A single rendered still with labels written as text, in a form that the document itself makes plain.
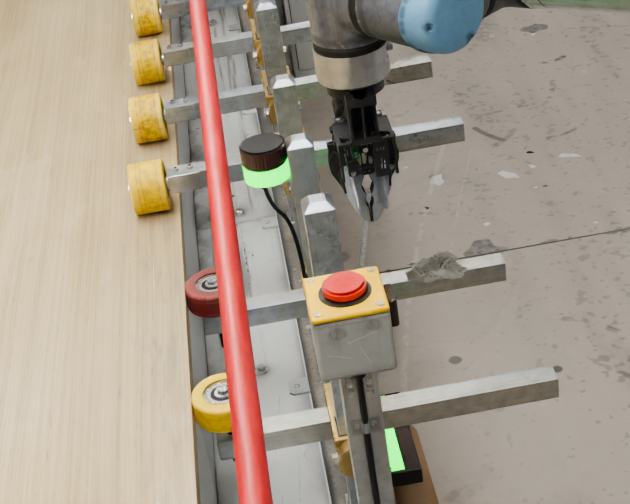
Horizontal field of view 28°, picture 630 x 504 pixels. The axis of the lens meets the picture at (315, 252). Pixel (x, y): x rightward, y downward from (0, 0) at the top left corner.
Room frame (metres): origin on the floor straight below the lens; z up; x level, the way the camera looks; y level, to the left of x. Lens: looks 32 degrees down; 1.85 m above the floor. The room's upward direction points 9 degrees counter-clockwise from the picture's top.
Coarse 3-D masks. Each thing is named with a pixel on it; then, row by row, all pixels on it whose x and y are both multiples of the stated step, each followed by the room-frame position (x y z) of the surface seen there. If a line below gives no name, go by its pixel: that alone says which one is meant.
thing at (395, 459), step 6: (390, 432) 1.34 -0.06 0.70; (390, 438) 1.33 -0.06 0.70; (396, 438) 1.33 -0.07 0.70; (390, 444) 1.32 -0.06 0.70; (396, 444) 1.31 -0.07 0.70; (390, 450) 1.30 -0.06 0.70; (396, 450) 1.30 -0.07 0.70; (390, 456) 1.29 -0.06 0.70; (396, 456) 1.29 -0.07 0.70; (390, 462) 1.28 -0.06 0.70; (396, 462) 1.28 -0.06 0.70; (402, 462) 1.28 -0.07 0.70; (396, 468) 1.27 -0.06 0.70; (402, 468) 1.26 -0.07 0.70
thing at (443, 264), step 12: (444, 252) 1.51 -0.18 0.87; (420, 264) 1.49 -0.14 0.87; (432, 264) 1.48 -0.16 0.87; (444, 264) 1.47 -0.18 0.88; (456, 264) 1.47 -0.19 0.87; (408, 276) 1.47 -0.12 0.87; (420, 276) 1.47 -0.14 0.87; (432, 276) 1.46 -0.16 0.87; (444, 276) 1.46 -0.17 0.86; (456, 276) 1.46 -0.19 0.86
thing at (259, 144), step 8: (256, 136) 1.46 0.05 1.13; (264, 136) 1.46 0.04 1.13; (272, 136) 1.45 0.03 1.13; (248, 144) 1.44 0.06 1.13; (256, 144) 1.44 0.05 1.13; (264, 144) 1.43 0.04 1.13; (272, 144) 1.43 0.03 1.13; (280, 144) 1.43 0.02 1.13; (248, 152) 1.42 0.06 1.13; (256, 152) 1.42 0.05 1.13; (264, 152) 1.41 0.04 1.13; (288, 184) 1.45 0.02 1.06; (264, 192) 1.44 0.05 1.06; (272, 200) 1.44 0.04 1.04; (288, 224) 1.44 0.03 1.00; (296, 240) 1.43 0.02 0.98; (296, 248) 1.44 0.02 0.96; (304, 272) 1.43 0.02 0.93
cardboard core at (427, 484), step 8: (416, 432) 2.08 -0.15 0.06; (416, 440) 2.05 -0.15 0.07; (416, 448) 2.02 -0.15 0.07; (424, 456) 2.01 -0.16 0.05; (424, 464) 1.97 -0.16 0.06; (424, 472) 1.94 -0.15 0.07; (424, 480) 1.91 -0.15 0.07; (400, 488) 1.91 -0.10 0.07; (408, 488) 1.89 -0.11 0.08; (416, 488) 1.89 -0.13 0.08; (424, 488) 1.89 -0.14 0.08; (432, 488) 1.90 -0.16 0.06; (400, 496) 1.89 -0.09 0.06; (408, 496) 1.87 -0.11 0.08; (416, 496) 1.86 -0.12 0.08; (424, 496) 1.86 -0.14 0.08; (432, 496) 1.87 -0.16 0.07
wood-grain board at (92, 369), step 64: (0, 0) 2.83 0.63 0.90; (64, 0) 2.76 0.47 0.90; (128, 0) 2.69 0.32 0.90; (0, 64) 2.43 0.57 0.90; (64, 64) 2.38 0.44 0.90; (128, 64) 2.32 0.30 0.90; (0, 128) 2.12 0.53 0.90; (64, 128) 2.07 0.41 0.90; (128, 128) 2.03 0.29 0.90; (0, 192) 1.86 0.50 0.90; (64, 192) 1.83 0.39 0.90; (128, 192) 1.79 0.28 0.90; (0, 256) 1.65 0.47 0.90; (64, 256) 1.62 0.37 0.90; (128, 256) 1.59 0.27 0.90; (0, 320) 1.47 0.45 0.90; (64, 320) 1.45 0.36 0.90; (128, 320) 1.42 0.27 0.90; (0, 384) 1.32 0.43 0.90; (64, 384) 1.30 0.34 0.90; (128, 384) 1.28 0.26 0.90; (192, 384) 1.28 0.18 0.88; (0, 448) 1.19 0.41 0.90; (64, 448) 1.17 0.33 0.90; (128, 448) 1.15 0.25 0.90; (192, 448) 1.14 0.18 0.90
